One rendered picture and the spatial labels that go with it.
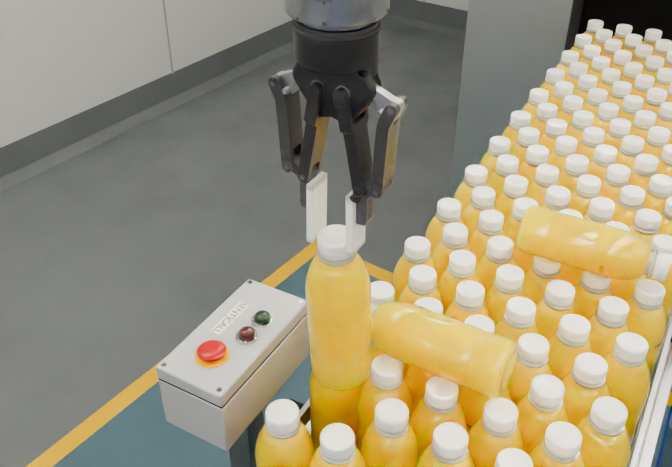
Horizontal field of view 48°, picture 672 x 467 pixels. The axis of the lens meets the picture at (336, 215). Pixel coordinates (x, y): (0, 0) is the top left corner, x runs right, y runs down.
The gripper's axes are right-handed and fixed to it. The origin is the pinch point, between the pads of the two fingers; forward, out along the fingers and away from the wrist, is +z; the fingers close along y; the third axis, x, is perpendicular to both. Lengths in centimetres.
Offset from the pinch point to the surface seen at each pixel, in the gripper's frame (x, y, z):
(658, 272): 36, 29, 21
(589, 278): 35.9, 21.1, 24.7
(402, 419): -0.5, 9.0, 24.5
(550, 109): 87, 1, 24
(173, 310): 94, -119, 135
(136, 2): 218, -236, 77
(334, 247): -1.7, 0.8, 2.7
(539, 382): 12.6, 20.8, 24.4
